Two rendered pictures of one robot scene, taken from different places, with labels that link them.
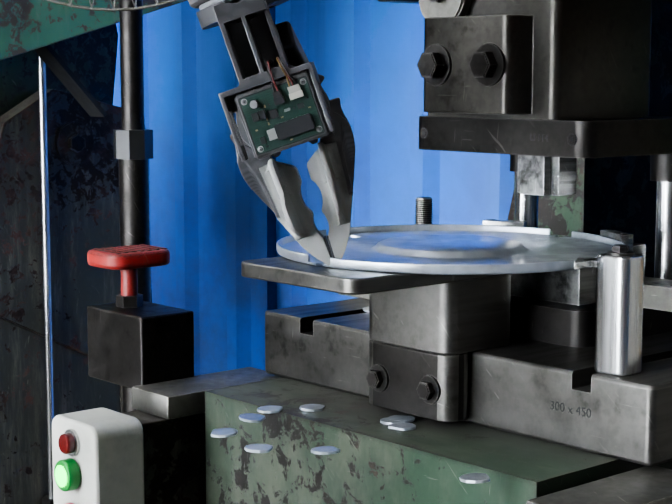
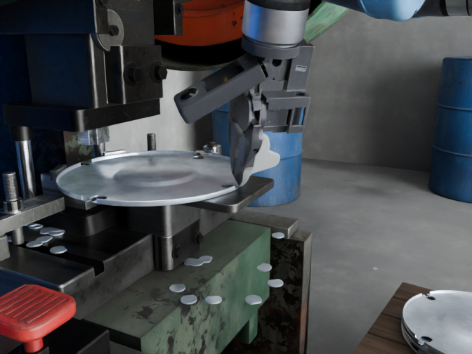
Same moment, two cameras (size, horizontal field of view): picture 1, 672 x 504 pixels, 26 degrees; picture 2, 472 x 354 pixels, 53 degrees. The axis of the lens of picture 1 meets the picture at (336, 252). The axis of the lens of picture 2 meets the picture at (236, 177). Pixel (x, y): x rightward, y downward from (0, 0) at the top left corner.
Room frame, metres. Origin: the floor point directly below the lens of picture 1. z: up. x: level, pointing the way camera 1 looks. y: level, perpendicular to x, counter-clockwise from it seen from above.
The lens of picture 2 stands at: (1.36, 0.61, 0.98)
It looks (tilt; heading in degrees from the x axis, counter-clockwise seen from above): 16 degrees down; 248
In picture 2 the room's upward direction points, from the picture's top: straight up
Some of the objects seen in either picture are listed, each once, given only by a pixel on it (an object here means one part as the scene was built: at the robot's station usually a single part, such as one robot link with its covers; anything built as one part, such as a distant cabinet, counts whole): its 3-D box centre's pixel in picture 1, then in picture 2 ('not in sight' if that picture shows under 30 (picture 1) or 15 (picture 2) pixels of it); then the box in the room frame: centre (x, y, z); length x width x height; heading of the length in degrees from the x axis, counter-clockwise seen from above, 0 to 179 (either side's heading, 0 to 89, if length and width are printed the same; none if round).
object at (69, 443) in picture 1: (67, 443); not in sight; (1.24, 0.23, 0.61); 0.02 x 0.01 x 0.02; 41
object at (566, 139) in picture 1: (555, 147); (87, 116); (1.30, -0.19, 0.86); 0.20 x 0.16 x 0.05; 41
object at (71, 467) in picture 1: (67, 474); not in sight; (1.24, 0.23, 0.58); 0.03 x 0.01 x 0.03; 41
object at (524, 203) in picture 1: (526, 202); (24, 158); (1.40, -0.18, 0.81); 0.02 x 0.02 x 0.14
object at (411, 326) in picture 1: (409, 331); (183, 218); (1.18, -0.06, 0.72); 0.25 x 0.14 x 0.14; 131
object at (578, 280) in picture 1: (545, 265); (97, 179); (1.29, -0.19, 0.76); 0.15 x 0.09 x 0.05; 41
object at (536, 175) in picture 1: (543, 173); (95, 130); (1.29, -0.18, 0.84); 0.05 x 0.03 x 0.04; 41
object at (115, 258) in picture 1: (129, 287); (32, 340); (1.39, 0.20, 0.72); 0.07 x 0.06 x 0.08; 131
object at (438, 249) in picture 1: (449, 246); (155, 173); (1.21, -0.10, 0.78); 0.29 x 0.29 x 0.01
